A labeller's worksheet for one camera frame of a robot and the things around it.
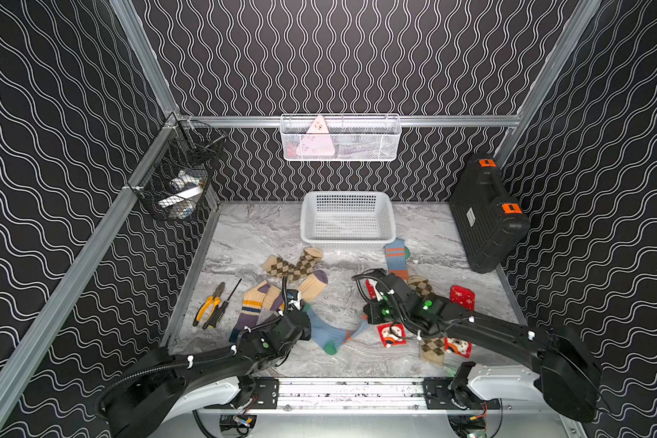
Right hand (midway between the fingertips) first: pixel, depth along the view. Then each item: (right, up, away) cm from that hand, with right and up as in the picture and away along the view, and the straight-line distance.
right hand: (364, 309), depth 82 cm
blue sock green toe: (-10, -9, +1) cm, 14 cm away
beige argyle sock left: (-20, +10, +16) cm, 27 cm away
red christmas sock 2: (+36, +1, +11) cm, 37 cm away
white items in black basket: (-51, +35, -5) cm, 62 cm away
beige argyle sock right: (+21, -12, +1) cm, 24 cm away
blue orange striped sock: (+14, +14, +20) cm, 28 cm away
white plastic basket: (-3, +28, +32) cm, 43 cm away
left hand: (-17, -2, +3) cm, 18 cm away
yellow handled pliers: (-51, -2, +8) cm, 51 cm away
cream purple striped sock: (-17, +4, +13) cm, 22 cm away
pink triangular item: (-15, +54, +10) cm, 56 cm away
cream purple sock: (-36, -2, +8) cm, 37 cm away
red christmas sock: (+9, -9, +4) cm, 13 cm away
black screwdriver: (-46, -3, +7) cm, 47 cm away
